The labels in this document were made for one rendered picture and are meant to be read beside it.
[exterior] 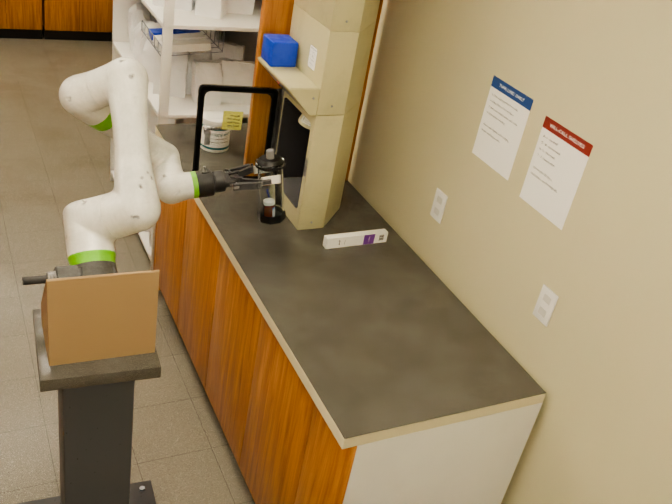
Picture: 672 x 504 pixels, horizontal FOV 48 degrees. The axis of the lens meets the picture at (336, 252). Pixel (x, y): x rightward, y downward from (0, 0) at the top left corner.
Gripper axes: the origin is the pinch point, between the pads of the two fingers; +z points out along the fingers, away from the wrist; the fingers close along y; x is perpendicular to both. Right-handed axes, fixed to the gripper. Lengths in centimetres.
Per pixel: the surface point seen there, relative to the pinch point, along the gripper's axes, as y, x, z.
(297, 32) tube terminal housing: 28, -41, 20
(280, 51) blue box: 23.1, -35.9, 11.7
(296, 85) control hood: 5.5, -29.2, 11.9
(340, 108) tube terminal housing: 4.3, -19.5, 27.9
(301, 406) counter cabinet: -69, 45, -11
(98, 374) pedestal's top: -65, 20, -68
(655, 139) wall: -96, -43, 74
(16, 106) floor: 351, 93, -96
